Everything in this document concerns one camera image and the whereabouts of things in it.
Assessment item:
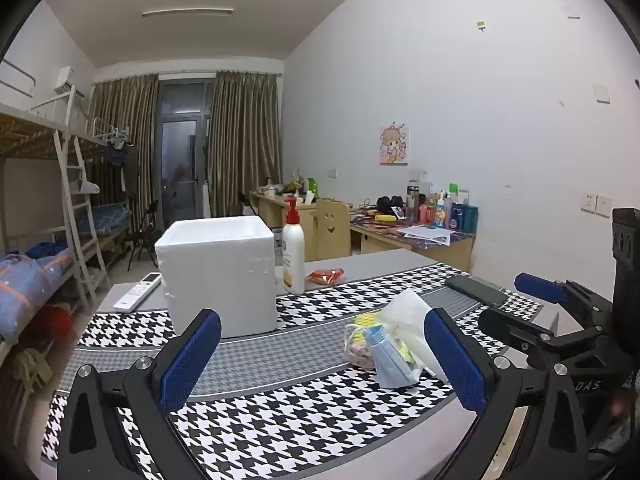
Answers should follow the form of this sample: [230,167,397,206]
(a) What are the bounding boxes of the wooden desk with printed cover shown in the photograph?
[349,205,476,273]

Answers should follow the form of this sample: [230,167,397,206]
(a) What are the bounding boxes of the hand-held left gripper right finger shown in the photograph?
[423,306,591,480]

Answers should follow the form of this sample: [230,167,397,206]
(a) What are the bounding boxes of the white printed papers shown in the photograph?
[397,224,455,246]

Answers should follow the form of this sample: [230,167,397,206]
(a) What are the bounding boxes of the blue plaid mattress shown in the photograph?
[90,203,131,236]

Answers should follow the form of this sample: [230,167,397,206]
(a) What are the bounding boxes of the ceiling tube light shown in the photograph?
[141,7,234,18]

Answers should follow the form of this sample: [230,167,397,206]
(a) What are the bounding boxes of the glass balcony door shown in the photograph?
[157,79,216,221]

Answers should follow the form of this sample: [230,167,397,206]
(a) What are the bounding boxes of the dark green hanging jacket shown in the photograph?
[124,147,141,196]

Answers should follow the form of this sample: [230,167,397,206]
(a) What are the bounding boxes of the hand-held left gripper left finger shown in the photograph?
[56,308,223,480]

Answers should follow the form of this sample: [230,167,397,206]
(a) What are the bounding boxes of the white metal bed ladder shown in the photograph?
[52,130,111,311]

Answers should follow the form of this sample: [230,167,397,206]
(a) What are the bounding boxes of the white red-pump lotion bottle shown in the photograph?
[281,197,307,295]

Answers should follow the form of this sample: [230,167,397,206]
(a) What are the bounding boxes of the dark blue hanging garment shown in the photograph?
[102,141,127,167]

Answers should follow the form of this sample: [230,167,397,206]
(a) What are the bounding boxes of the pink cartoon wall poster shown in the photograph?
[377,122,411,166]

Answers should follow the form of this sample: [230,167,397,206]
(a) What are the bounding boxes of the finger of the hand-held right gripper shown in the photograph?
[514,272,615,328]
[477,305,608,368]

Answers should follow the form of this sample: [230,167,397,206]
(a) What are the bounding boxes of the white remote control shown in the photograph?
[112,272,163,312]

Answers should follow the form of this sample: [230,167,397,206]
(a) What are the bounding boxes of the light wooden desk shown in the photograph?
[249,190,321,261]

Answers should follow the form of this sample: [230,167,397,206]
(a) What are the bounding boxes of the black smartphone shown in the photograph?
[444,274,510,307]

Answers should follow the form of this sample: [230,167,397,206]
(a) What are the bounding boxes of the small clear plastic bag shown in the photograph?
[344,322,378,372]

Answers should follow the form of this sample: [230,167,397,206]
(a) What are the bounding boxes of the white foam box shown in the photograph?
[154,216,278,339]

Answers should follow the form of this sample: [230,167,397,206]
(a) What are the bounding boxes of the wooden smiley chair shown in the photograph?
[314,199,352,261]

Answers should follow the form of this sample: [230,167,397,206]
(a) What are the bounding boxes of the beige crumpled cloth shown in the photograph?
[12,347,53,393]

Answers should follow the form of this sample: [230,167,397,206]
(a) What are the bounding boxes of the black white houndstooth tablecloth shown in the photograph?
[42,260,561,480]

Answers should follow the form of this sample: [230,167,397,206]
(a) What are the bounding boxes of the white metal bunk bed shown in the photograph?
[70,117,133,266]
[0,57,111,361]

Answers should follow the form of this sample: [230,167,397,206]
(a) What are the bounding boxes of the double white wall outlet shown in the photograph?
[580,192,613,216]

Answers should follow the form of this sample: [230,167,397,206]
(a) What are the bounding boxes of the red snack packet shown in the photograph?
[307,267,347,286]

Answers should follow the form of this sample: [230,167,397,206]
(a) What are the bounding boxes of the blue face mask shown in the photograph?
[364,325,421,389]

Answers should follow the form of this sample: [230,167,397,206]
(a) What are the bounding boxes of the blue plaid quilt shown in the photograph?
[0,242,76,343]

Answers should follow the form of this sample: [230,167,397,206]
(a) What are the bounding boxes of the brown curtain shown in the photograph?
[207,71,283,217]
[92,74,159,206]

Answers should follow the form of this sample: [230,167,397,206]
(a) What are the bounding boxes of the yellow foam net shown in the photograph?
[351,310,386,331]

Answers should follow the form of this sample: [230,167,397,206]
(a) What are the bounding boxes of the row of toiletry bottles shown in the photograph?
[405,183,479,233]

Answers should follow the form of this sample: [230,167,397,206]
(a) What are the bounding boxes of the white and green plastic bag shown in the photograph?
[380,287,451,381]

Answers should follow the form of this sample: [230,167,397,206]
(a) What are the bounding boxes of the red plastic bag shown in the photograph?
[32,305,76,343]

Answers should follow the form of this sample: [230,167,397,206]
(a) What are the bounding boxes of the black folding chair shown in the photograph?
[125,200,161,271]

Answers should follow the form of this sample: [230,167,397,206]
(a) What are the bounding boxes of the white air conditioner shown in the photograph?
[54,66,87,100]

